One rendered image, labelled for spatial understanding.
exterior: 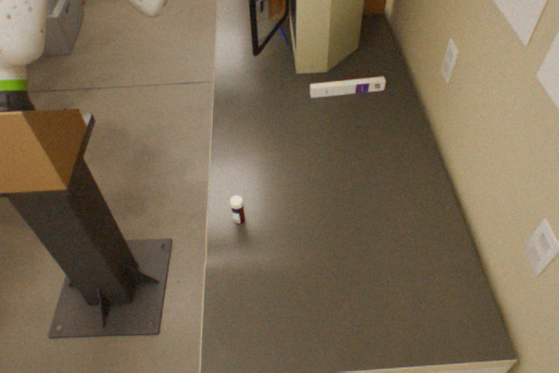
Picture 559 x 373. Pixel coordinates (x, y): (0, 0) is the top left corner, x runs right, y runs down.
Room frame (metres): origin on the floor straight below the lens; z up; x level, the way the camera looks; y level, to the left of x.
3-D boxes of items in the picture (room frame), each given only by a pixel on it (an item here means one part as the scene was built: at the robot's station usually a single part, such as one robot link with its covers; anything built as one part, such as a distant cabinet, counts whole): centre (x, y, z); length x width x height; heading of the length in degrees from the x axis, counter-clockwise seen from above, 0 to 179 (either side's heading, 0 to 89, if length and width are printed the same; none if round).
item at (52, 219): (1.02, 0.79, 0.45); 0.48 x 0.48 x 0.90; 0
